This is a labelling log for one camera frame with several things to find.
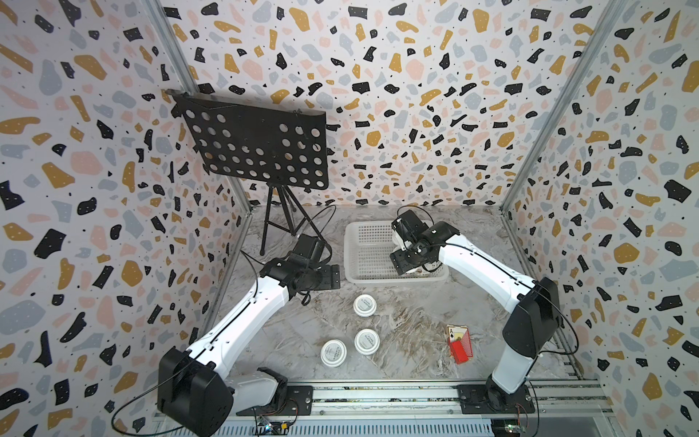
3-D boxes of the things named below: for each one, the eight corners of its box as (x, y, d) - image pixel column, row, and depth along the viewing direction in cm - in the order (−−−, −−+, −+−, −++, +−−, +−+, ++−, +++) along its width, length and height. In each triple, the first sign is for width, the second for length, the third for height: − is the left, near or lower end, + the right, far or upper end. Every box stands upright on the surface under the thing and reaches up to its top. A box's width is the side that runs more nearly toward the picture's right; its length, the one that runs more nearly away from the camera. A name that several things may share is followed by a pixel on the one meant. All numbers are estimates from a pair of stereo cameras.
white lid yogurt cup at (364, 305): (351, 318, 91) (350, 308, 85) (359, 301, 95) (359, 290, 89) (370, 326, 90) (370, 316, 84) (377, 309, 94) (378, 298, 88)
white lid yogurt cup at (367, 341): (354, 360, 83) (354, 352, 77) (355, 338, 87) (354, 329, 81) (379, 360, 83) (380, 352, 77) (378, 338, 87) (379, 329, 81)
